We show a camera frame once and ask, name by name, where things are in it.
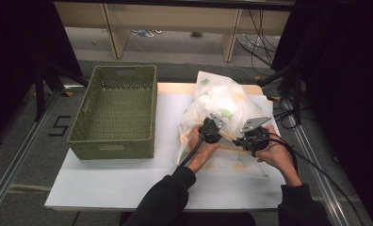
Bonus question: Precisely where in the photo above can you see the leaf print zipper laundry bag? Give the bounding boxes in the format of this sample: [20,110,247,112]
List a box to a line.
[174,71,275,178]

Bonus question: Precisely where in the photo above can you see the right hand-held gripper black cable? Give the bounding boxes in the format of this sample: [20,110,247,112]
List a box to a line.
[263,131,366,226]

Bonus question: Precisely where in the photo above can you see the white table board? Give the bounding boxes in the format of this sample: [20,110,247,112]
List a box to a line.
[44,92,308,211]

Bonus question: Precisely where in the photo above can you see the hanging black cable bundle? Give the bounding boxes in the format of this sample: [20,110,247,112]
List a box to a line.
[235,8,278,69]

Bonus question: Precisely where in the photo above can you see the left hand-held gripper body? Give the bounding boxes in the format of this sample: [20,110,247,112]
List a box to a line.
[198,113,226,145]

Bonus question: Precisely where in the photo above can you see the hand-held gripper black cable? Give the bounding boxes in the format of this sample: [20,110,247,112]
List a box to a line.
[178,134,206,168]
[263,131,366,226]

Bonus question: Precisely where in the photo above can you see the blue white floor cable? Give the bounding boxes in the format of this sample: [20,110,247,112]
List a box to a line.
[131,29,163,39]

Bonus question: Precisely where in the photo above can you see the black metal stand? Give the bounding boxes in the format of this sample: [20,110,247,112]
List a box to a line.
[33,60,90,123]
[258,64,303,126]

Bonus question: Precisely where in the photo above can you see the aluminium floor rail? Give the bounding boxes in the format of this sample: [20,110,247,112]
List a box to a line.
[287,114,352,226]
[0,90,65,218]

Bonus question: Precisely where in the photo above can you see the black curtain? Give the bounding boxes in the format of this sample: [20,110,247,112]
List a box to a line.
[270,0,373,226]
[0,0,84,149]

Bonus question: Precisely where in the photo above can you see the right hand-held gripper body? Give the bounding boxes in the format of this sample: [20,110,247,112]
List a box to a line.
[233,116,272,158]

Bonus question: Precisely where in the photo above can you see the left hand-held gripper black cable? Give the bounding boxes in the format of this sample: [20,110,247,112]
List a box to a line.
[178,134,206,168]

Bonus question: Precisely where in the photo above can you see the person's right hand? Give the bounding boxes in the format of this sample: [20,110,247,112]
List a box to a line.
[254,124,303,188]

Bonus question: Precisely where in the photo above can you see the beige wooden shelf unit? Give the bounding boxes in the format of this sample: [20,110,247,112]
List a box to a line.
[55,1,294,63]

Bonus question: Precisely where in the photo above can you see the green woven basket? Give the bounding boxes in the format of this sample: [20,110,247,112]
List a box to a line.
[67,64,158,161]

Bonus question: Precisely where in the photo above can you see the coiled black floor cables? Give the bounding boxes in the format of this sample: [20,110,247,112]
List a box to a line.
[270,95,301,130]

